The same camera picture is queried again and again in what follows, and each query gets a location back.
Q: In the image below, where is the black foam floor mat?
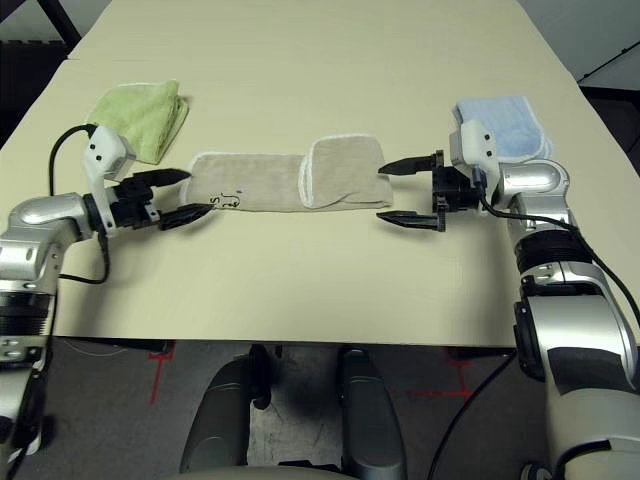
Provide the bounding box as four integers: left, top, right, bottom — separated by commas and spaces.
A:
0, 38, 71, 146

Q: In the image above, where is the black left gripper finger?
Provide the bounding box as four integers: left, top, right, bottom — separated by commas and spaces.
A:
130, 167, 193, 190
158, 202, 215, 232

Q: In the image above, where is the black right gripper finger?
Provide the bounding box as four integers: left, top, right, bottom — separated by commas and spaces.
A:
377, 153, 438, 178
374, 209, 438, 233

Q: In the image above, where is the grey robot left leg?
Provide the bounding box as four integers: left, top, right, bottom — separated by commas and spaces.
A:
179, 357, 274, 480

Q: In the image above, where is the black left wrist camera cable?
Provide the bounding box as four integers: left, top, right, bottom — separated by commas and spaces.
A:
47, 124, 111, 286

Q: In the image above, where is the grey robot right leg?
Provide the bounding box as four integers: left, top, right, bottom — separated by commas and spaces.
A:
339, 348, 407, 480

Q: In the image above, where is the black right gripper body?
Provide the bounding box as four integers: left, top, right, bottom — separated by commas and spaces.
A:
431, 147, 485, 235

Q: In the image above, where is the beige towel white trim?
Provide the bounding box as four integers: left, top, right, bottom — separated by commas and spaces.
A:
180, 133, 394, 214

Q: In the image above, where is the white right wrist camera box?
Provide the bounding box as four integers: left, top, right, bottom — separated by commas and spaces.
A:
448, 119, 501, 211

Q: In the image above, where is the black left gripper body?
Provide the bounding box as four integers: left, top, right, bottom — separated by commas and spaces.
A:
105, 173, 164, 231

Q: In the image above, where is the grey robot leg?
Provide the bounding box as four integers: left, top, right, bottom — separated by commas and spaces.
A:
179, 357, 274, 480
339, 348, 407, 480

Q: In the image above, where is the dark desk with pale edge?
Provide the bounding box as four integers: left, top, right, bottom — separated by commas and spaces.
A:
574, 42, 640, 131

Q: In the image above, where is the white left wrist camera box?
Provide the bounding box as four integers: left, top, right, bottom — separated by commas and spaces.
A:
82, 125, 137, 236

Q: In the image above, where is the folded green towel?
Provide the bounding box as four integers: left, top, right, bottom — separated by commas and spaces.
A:
87, 78, 190, 166

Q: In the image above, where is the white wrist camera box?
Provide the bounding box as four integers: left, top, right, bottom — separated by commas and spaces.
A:
82, 125, 137, 236
448, 119, 501, 211

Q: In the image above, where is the folded blue towel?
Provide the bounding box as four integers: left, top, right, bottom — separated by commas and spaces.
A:
452, 95, 555, 162

